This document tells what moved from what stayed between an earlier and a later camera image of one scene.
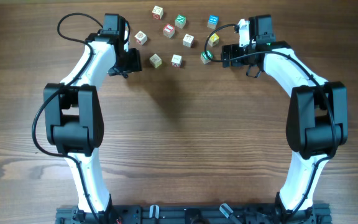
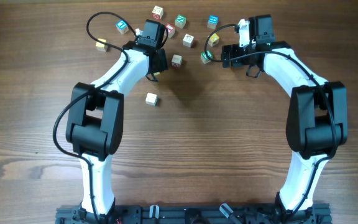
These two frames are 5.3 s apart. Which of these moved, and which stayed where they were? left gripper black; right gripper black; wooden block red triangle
Moved: left gripper black
Stayed: right gripper black; wooden block red triangle
